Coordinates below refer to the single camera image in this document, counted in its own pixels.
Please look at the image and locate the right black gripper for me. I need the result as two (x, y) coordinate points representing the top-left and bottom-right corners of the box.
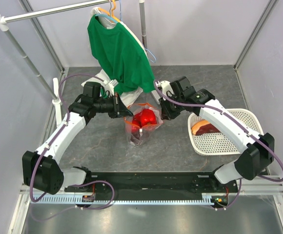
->
(159, 93), (184, 120)

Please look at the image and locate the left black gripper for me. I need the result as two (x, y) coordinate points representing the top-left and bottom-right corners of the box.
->
(93, 93), (133, 119)

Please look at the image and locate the red apple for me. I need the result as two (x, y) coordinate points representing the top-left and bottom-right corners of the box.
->
(136, 109), (157, 126)
(132, 117), (141, 129)

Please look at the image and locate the clear orange zip top bag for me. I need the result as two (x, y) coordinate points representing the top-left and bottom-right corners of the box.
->
(124, 103), (163, 146)

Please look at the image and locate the dark red grape bunch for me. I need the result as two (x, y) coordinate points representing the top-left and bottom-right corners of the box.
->
(130, 129), (143, 145)

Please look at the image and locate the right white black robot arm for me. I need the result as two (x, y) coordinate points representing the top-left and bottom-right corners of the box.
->
(154, 77), (275, 192)

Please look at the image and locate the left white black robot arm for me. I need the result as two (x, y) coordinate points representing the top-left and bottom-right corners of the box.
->
(22, 82), (133, 195)

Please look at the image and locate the blue clothes hanger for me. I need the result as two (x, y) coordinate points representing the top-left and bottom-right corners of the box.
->
(90, 0), (157, 63)

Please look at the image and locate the white perforated plastic basket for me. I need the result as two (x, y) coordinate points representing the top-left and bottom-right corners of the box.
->
(187, 108), (264, 156)

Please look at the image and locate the green t-shirt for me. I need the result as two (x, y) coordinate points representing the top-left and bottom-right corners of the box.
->
(87, 16), (155, 95)

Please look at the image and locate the white garment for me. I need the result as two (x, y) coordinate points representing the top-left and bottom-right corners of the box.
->
(89, 16), (143, 106)

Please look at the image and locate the orange clothes hanger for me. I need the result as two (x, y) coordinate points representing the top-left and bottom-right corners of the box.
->
(98, 0), (120, 22)

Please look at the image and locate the silver clothes rack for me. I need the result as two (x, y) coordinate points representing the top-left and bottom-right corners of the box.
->
(0, 0), (164, 129)

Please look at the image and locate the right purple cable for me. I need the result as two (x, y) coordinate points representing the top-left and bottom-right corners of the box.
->
(154, 80), (283, 212)

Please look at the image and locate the purple cable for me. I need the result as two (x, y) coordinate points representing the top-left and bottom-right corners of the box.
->
(154, 80), (283, 212)
(28, 73), (115, 222)

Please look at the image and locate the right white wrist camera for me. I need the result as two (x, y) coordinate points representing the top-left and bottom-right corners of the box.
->
(156, 80), (174, 98)

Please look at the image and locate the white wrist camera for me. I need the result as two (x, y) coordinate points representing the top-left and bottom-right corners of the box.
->
(156, 80), (174, 98)
(103, 79), (118, 96)

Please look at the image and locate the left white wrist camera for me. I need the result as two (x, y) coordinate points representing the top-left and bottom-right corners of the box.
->
(103, 79), (118, 96)

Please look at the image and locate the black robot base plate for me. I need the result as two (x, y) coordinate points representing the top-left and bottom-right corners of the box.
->
(85, 172), (238, 200)

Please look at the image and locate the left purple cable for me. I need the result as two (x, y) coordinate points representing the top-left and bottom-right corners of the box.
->
(28, 73), (115, 222)

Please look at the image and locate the grey slotted cable duct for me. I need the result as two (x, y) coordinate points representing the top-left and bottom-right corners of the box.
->
(38, 194), (215, 205)

